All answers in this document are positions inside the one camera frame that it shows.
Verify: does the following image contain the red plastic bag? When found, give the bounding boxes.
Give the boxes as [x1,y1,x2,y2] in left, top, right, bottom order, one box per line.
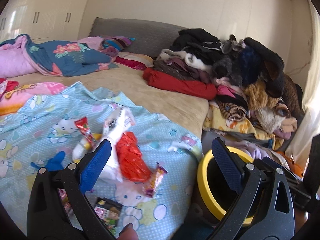
[116,132,151,183]

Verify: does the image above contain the left hand painted nails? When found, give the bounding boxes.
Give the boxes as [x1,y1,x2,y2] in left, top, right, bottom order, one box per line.
[117,223,139,240]

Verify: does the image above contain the black cartoon snack packet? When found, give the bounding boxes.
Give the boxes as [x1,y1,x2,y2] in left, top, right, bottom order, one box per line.
[94,197,123,236]

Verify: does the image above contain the white yellow snack bag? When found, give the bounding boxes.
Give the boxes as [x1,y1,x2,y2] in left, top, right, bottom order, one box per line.
[72,107,135,182]

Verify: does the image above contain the white curtain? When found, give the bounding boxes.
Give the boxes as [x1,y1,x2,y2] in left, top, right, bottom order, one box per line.
[285,0,319,168]

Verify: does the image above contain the tan bed sheet mattress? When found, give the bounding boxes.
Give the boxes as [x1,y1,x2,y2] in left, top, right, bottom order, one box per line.
[11,64,208,138]

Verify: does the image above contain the light blue Hello Kitty blanket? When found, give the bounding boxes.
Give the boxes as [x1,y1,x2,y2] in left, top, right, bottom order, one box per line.
[1,82,202,239]

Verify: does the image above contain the white wardrobe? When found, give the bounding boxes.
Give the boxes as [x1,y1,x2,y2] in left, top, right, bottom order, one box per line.
[1,0,87,43]

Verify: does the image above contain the grey quilted headboard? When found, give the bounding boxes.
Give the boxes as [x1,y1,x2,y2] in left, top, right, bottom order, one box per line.
[89,17,184,58]

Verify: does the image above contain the yellow cartoon blanket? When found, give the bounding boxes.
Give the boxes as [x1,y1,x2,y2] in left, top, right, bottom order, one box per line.
[203,101,285,150]

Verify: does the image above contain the red candy wrapper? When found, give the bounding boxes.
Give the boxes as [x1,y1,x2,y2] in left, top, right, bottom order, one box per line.
[74,117,96,148]

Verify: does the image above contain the pink orange cartoon blanket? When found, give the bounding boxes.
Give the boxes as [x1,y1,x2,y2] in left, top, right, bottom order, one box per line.
[1,82,67,116]

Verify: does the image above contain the blue floral pink quilt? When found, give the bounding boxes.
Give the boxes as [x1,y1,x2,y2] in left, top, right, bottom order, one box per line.
[1,34,118,78]

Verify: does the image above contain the red white pillow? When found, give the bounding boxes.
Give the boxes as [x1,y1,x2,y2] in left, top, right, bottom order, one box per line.
[114,52,153,71]

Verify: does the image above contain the striped colourful pillow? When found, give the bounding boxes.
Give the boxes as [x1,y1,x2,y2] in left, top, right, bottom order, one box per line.
[99,35,136,57]

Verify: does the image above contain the pile of dark clothes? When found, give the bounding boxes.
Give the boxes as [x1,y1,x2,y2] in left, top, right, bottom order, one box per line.
[157,28,285,98]

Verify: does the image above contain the red folded garment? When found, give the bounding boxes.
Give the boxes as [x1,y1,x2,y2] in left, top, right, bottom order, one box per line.
[143,68,217,100]

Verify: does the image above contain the brown plush toy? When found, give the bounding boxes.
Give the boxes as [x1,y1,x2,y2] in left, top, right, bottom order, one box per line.
[244,74,303,134]

